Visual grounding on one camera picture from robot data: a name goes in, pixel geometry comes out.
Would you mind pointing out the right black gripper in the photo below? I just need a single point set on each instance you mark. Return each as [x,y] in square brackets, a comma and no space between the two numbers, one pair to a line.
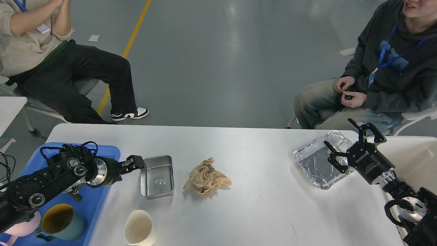
[363,156]

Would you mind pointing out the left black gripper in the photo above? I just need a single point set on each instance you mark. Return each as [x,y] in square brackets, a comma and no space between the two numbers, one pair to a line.
[109,171]

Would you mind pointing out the dark teal mug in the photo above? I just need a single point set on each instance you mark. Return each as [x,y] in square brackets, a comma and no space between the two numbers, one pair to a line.
[63,222]

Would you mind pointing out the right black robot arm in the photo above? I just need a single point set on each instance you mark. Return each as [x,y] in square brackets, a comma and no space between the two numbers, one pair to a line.
[415,211]

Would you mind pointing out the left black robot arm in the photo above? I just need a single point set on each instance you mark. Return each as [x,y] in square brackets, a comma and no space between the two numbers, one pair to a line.
[66,171]

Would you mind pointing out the small steel rectangular tin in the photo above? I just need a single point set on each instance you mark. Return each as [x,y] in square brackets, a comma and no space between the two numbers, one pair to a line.
[157,177]

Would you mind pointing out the aluminium foil tray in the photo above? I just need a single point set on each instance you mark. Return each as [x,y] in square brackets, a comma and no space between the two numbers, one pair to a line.
[313,159]

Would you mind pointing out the blue plastic tray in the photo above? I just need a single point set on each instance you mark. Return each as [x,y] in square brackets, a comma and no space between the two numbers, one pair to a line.
[90,205]

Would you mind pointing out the white chair of right person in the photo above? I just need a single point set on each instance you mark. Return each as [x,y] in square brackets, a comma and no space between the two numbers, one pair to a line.
[410,118]

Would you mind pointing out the cream paper cup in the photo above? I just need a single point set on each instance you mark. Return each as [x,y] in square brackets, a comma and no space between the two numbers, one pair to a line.
[140,229]

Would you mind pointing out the crumpled brown paper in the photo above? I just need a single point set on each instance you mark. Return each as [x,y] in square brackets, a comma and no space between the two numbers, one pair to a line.
[206,179]

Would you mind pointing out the person in grey hoodie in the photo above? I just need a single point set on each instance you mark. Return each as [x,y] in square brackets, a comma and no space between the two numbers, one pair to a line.
[393,71]

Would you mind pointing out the grey office chair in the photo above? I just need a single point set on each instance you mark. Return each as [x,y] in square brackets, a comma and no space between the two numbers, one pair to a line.
[83,86]

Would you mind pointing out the pink ribbed mug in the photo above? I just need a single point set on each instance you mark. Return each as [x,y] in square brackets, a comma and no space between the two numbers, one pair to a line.
[22,229]

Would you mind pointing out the white side table left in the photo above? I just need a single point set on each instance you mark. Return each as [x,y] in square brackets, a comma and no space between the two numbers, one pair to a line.
[10,106]

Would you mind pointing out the person in beige shirt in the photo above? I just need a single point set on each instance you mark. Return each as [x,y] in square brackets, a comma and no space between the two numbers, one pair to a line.
[38,55]

